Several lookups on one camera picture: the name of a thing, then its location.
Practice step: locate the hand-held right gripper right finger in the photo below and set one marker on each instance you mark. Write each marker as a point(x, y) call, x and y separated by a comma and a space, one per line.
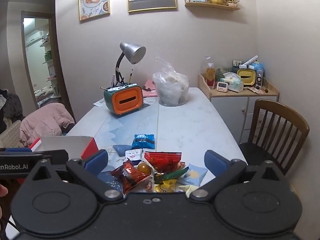
point(215, 161)

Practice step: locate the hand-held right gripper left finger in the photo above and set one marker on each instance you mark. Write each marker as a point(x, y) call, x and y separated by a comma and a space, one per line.
point(96, 160)

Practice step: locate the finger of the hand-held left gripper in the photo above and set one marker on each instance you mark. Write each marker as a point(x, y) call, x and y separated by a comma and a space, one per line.
point(17, 150)

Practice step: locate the light blue sun packet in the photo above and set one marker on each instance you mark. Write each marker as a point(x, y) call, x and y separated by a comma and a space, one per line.
point(193, 175)

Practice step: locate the white blue small packet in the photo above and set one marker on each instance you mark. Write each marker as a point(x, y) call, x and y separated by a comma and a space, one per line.
point(132, 155)

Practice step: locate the red and white cardboard box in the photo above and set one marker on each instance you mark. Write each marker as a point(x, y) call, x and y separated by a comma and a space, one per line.
point(62, 143)

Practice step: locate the brown red foil packet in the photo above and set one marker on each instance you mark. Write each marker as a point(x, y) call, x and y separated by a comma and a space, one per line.
point(130, 177)

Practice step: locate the pale yellow packet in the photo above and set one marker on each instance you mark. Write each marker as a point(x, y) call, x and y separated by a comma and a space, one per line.
point(187, 189)

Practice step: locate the blue snack packet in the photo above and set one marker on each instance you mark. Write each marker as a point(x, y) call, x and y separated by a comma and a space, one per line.
point(143, 141)

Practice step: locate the red snack bag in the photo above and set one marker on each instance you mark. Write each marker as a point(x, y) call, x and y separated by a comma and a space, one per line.
point(162, 161)

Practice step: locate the yellow green snack packet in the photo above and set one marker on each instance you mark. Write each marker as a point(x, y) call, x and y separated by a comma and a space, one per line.
point(166, 186)

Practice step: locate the person's left hand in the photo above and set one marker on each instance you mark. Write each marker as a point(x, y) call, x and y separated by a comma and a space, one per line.
point(3, 191)

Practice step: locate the sofa with cream cover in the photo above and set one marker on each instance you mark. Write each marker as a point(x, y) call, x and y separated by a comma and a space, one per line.
point(10, 135)

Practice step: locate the pink puffer jacket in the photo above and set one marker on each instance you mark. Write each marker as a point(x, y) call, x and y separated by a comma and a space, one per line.
point(45, 120)

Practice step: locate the pile of clothes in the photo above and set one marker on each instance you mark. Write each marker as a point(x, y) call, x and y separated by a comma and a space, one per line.
point(12, 105)

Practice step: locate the wooden chair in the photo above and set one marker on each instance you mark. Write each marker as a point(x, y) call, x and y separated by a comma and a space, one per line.
point(260, 152)

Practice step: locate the golden egg candy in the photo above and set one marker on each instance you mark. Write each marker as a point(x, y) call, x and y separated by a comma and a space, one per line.
point(144, 168)

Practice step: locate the green orange tissue box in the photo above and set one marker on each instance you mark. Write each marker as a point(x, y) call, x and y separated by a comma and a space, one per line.
point(125, 100)

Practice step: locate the white kitchen timer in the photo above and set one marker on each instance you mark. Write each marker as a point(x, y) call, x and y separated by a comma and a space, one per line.
point(222, 86)

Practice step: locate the soft tissue pack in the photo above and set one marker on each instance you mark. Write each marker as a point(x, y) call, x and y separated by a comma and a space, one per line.
point(233, 82)

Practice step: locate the orange drink bottle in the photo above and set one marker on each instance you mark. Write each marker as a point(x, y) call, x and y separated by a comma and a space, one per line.
point(210, 75)

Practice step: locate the clear plastic bag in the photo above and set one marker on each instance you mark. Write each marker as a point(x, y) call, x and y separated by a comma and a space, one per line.
point(170, 87)

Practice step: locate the pink notebook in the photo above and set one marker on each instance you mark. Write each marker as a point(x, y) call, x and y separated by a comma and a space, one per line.
point(148, 90)

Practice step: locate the writing brush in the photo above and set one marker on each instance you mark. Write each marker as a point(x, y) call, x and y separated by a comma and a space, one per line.
point(130, 77)

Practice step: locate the yellow tissue box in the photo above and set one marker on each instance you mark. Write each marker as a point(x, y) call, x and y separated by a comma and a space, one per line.
point(246, 77)

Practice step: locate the white shelf unit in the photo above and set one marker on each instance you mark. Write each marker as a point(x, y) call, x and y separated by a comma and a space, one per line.
point(51, 62)

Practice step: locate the white tube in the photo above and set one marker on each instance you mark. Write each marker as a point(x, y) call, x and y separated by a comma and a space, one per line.
point(250, 60)

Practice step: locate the white air conditioner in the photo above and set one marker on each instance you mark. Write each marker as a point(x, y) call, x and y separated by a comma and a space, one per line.
point(32, 38)

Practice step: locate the silver desk lamp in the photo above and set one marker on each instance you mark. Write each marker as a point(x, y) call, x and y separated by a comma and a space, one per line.
point(132, 51)

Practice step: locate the wooden door frame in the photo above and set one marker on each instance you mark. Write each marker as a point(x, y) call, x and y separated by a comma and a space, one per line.
point(58, 67)

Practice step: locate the wooden wall shelf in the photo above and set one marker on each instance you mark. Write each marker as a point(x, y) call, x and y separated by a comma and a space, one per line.
point(212, 6)

